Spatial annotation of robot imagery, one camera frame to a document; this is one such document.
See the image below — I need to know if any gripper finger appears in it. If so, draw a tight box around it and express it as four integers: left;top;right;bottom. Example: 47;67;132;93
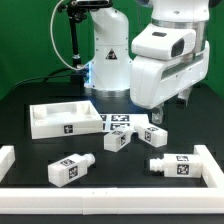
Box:
152;104;164;124
177;87;192;106

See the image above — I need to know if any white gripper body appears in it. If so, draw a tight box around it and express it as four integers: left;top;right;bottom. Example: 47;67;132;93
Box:
130;23;210;109

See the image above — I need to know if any white square tabletop part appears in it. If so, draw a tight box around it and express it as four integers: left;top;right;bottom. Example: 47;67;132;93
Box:
30;100;103;139

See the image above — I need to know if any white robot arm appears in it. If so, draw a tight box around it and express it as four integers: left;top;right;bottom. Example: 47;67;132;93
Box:
90;0;210;124

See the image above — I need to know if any white AprilTag marker sheet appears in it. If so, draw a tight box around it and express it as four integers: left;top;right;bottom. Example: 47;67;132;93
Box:
101;114;149;132

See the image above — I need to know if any white U-shaped fence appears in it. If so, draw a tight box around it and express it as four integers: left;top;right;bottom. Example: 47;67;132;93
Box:
0;145;224;215

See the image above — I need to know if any black camera stand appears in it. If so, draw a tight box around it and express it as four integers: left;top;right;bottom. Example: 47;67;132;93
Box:
56;0;112;84

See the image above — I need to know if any black cable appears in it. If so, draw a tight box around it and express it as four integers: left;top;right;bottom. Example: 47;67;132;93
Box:
9;68;84;93

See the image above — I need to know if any white cable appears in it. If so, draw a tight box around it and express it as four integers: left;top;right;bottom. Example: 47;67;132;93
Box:
49;0;91;72

